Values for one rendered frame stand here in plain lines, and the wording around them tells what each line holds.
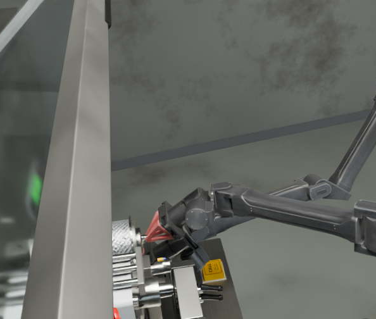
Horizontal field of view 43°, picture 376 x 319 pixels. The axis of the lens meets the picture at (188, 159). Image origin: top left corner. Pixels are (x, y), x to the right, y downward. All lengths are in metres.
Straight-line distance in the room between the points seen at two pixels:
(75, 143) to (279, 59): 3.45
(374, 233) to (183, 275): 0.40
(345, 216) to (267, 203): 0.19
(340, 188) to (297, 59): 2.36
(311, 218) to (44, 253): 0.91
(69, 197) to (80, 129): 0.07
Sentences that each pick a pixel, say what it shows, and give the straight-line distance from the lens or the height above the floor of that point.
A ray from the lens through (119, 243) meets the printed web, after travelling 1.27.
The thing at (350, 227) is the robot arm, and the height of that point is 1.45.
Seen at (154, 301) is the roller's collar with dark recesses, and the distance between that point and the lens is 1.07.
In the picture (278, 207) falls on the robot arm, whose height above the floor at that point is 1.43.
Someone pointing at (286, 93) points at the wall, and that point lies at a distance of 3.88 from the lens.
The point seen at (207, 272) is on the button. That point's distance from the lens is 1.67.
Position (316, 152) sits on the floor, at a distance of 3.89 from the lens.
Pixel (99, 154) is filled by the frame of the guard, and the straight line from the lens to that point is 0.31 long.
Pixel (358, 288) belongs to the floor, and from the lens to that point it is 2.92.
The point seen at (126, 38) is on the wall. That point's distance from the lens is 3.31.
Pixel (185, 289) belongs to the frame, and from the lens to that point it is 0.96.
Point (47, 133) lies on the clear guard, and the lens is 0.41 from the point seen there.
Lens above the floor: 2.17
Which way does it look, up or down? 35 degrees down
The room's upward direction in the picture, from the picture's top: 4 degrees counter-clockwise
